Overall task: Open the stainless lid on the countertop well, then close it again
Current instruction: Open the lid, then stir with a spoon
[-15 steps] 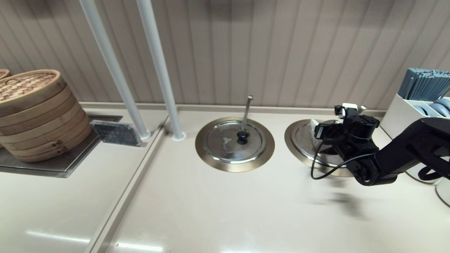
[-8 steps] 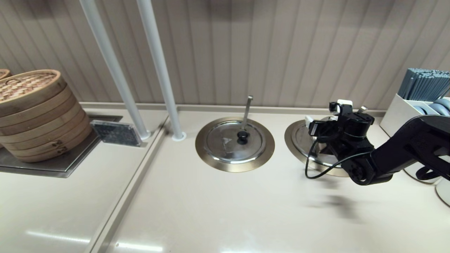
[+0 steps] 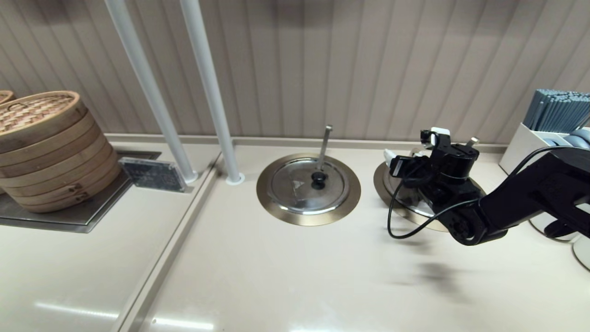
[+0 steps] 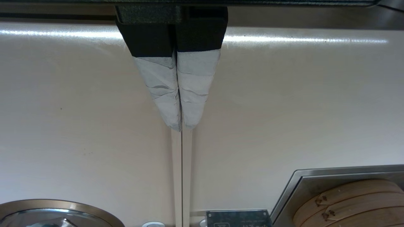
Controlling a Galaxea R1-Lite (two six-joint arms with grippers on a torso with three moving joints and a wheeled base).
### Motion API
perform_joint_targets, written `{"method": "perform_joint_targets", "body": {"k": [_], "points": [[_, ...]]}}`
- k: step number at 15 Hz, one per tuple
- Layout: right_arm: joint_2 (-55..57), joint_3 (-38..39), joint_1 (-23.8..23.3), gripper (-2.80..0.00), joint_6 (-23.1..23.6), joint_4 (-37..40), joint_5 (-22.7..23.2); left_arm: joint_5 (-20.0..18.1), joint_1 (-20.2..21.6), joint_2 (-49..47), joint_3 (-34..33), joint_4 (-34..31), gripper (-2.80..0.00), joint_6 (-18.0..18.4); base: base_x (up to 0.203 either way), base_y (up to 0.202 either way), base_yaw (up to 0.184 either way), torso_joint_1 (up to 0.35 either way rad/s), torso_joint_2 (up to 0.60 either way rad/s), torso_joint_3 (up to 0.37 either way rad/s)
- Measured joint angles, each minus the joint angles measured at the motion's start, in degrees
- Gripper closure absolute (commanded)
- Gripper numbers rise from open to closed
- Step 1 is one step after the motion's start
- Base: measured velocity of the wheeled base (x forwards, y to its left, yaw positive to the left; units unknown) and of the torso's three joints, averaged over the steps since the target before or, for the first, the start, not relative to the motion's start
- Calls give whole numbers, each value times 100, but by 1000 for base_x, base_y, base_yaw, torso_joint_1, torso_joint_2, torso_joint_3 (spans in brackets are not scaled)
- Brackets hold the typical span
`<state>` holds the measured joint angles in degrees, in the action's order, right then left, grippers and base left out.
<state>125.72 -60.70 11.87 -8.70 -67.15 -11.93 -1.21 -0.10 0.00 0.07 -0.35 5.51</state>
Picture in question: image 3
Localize steel hinged lid black knob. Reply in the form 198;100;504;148
270;158;350;215
383;148;484;220

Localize white utensil caddy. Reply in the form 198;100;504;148
499;123;590;177

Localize white ceramic jar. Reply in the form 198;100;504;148
528;216;580;242
572;231;590;272

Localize grey chopsticks bundle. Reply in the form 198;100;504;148
523;89;590;134

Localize grey plastic spoons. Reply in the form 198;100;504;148
542;129;590;151

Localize white metal pole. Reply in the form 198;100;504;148
179;0;245;186
104;0;200;184

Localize steel steamer tray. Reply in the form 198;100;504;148
0;151;163;234

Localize stacked bamboo steamer baskets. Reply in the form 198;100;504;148
0;90;123;214

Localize round steel well with ring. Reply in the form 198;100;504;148
373;156;490;232

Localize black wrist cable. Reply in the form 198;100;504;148
387;178;482;239

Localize left steel ladle handle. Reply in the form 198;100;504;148
315;125;333;172

